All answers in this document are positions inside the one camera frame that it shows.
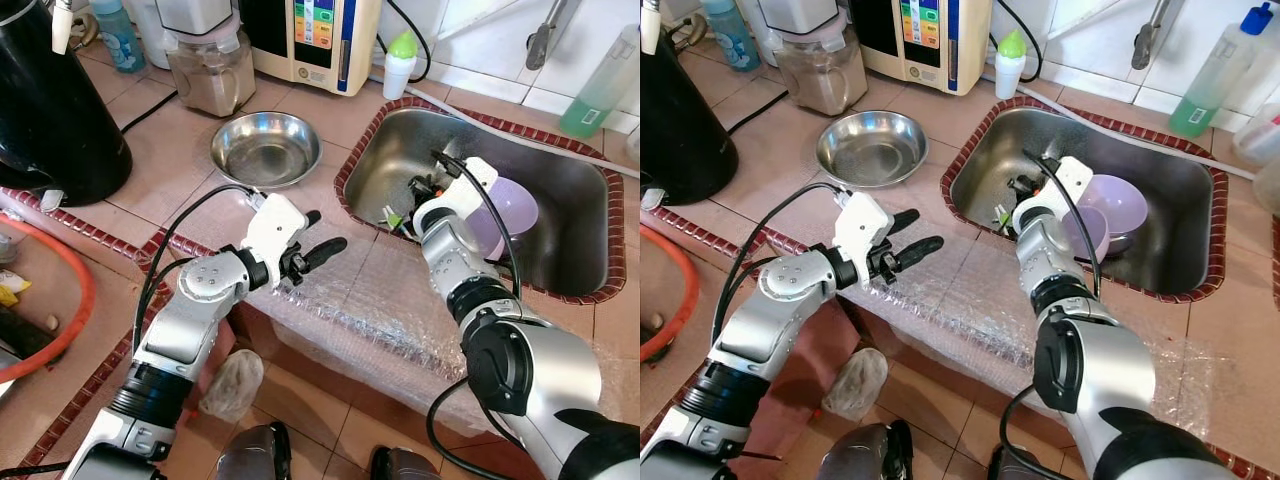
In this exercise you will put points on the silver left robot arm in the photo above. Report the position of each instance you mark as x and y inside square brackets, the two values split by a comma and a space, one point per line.
[185, 320]
[790, 320]

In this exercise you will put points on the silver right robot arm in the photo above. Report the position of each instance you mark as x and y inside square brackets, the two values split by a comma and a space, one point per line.
[1110, 370]
[560, 370]

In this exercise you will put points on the green white dish brush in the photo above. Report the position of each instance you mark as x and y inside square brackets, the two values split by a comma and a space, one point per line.
[1001, 218]
[394, 218]

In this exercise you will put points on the clear bubble wrap sheet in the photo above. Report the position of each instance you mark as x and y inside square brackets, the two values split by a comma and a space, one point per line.
[960, 300]
[370, 300]

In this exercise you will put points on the round steel dish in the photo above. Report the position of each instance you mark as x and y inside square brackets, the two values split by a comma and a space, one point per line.
[265, 155]
[872, 150]

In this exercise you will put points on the white bottle green cap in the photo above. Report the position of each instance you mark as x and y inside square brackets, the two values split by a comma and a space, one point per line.
[1009, 80]
[399, 80]

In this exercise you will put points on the small steel bowl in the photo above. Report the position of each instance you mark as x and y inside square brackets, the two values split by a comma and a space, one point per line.
[1122, 245]

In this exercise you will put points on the crumpled clear plastic bag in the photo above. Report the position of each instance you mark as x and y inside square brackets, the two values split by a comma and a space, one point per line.
[232, 385]
[855, 385]

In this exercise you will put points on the cream water ionizer machine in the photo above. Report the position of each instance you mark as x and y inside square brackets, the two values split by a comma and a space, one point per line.
[925, 75]
[315, 75]

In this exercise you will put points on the stainless steel sink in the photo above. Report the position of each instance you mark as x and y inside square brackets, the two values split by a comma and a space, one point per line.
[570, 240]
[1180, 240]

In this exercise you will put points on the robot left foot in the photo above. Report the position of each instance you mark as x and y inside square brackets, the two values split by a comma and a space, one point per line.
[255, 455]
[865, 455]

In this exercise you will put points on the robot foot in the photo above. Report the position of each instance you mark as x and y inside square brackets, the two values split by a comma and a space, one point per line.
[255, 455]
[1015, 465]
[403, 465]
[865, 455]

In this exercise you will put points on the orange plastic basin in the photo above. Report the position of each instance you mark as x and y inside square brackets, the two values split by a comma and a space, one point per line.
[90, 300]
[692, 300]

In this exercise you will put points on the green soap bottle blue cap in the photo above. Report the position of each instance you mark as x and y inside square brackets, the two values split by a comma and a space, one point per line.
[1205, 100]
[600, 100]

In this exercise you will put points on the small white plug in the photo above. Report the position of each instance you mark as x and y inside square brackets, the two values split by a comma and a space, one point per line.
[648, 200]
[52, 200]

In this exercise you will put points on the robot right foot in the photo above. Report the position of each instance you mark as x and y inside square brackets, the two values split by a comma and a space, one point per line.
[403, 465]
[1015, 465]

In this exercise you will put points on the white plastic appliance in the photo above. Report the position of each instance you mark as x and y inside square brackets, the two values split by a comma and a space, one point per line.
[795, 15]
[190, 15]

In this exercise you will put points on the large black kettle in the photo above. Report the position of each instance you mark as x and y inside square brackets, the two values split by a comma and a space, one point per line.
[685, 130]
[55, 120]

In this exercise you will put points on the clear plastic container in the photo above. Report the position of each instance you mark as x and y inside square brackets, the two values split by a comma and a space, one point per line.
[1258, 135]

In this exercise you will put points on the teal plastic bottle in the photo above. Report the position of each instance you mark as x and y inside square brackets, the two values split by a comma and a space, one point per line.
[732, 45]
[120, 45]

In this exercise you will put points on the yellow packet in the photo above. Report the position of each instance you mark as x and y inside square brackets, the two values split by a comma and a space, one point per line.
[12, 288]

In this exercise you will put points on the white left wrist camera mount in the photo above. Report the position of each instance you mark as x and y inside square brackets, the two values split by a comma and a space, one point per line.
[275, 225]
[868, 225]

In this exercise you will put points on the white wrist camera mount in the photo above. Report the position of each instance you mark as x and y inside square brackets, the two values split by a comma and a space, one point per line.
[1072, 180]
[275, 225]
[868, 225]
[478, 180]

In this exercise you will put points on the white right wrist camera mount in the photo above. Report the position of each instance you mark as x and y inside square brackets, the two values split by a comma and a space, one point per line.
[1072, 180]
[478, 180]

